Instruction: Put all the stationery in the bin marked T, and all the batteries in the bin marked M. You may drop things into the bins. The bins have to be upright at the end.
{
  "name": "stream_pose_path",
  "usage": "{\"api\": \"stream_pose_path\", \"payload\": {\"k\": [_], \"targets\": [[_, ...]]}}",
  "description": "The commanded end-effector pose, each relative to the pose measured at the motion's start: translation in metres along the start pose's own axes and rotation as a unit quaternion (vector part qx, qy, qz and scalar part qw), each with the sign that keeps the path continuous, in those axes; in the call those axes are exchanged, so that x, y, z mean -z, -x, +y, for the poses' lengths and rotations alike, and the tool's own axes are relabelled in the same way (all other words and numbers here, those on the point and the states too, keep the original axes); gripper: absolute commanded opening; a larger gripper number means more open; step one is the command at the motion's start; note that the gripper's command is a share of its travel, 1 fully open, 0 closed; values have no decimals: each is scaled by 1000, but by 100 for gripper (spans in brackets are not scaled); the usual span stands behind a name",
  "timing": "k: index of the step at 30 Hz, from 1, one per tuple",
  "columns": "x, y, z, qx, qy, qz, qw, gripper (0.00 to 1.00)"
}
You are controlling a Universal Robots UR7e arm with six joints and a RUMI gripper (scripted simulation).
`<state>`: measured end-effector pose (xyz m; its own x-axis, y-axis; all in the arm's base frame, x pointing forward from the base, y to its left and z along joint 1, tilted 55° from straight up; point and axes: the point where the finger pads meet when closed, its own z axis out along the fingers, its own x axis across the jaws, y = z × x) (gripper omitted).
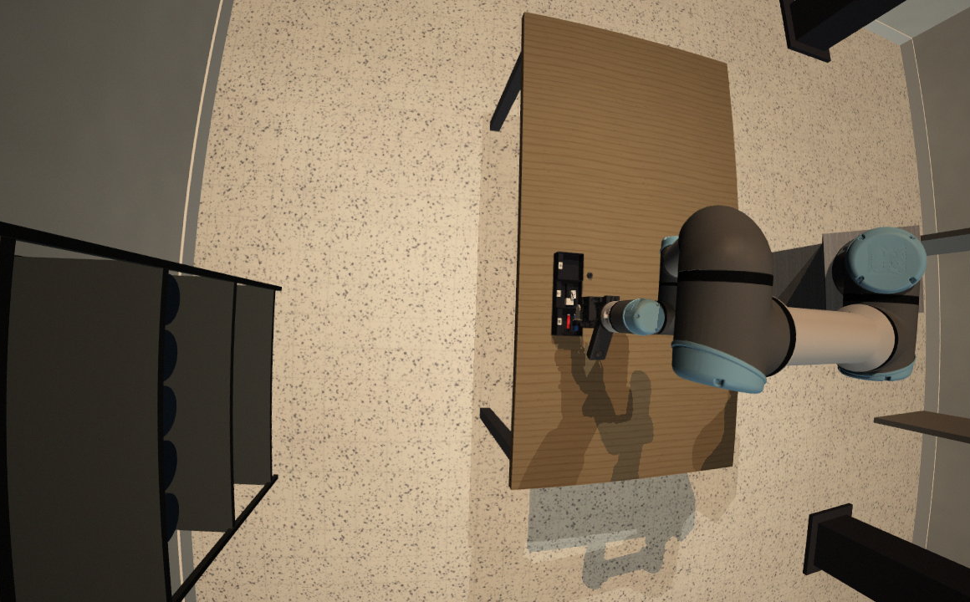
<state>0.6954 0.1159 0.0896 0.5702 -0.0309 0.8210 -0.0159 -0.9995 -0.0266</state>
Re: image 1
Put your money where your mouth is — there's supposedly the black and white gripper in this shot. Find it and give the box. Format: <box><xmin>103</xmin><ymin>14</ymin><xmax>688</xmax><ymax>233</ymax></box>
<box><xmin>572</xmin><ymin>295</ymin><xmax>620</xmax><ymax>331</ymax></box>

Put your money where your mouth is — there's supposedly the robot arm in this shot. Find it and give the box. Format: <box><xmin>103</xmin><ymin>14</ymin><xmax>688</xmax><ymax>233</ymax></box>
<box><xmin>586</xmin><ymin>205</ymin><xmax>927</xmax><ymax>394</ymax></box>

